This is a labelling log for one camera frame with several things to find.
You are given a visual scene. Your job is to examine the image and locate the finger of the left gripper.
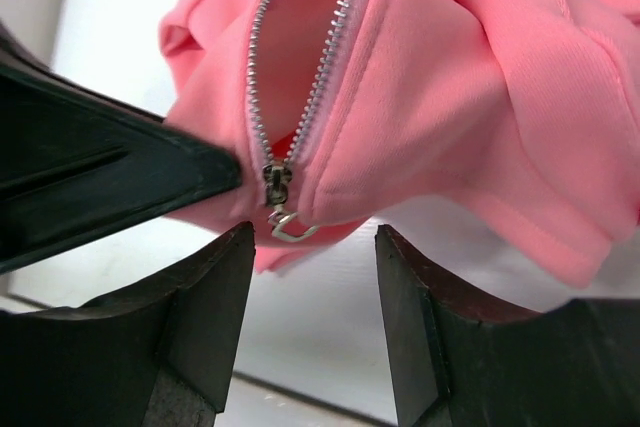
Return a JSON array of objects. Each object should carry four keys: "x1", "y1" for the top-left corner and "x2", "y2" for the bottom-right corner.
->
[{"x1": 1, "y1": 30, "x2": 241, "y2": 272}]

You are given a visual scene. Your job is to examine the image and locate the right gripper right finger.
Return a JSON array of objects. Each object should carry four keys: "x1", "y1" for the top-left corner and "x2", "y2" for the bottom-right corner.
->
[{"x1": 375, "y1": 225, "x2": 639, "y2": 427}]

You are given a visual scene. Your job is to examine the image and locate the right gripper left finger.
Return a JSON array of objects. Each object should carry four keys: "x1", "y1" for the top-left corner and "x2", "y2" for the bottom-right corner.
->
[{"x1": 1, "y1": 223, "x2": 255, "y2": 426}]

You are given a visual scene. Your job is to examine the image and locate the pink zip jacket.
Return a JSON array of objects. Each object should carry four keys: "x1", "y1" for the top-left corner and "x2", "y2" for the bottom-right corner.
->
[{"x1": 159, "y1": 0, "x2": 639, "y2": 287}]

